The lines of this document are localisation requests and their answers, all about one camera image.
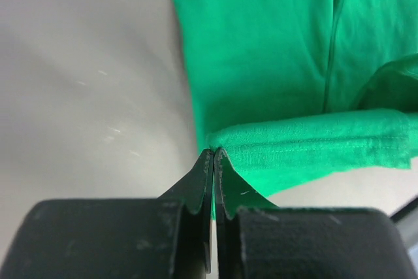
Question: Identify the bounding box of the green t shirt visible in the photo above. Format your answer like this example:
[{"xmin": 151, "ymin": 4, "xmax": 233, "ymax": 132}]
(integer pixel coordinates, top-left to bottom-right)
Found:
[{"xmin": 173, "ymin": 0, "xmax": 417, "ymax": 197}]

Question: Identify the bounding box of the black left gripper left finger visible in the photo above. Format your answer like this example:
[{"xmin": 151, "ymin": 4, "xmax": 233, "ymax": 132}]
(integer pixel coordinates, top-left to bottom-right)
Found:
[{"xmin": 1, "ymin": 150, "xmax": 214, "ymax": 278}]

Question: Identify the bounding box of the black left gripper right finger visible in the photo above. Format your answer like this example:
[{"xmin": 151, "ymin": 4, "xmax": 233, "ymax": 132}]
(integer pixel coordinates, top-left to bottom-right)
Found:
[{"xmin": 214, "ymin": 149, "xmax": 417, "ymax": 278}]

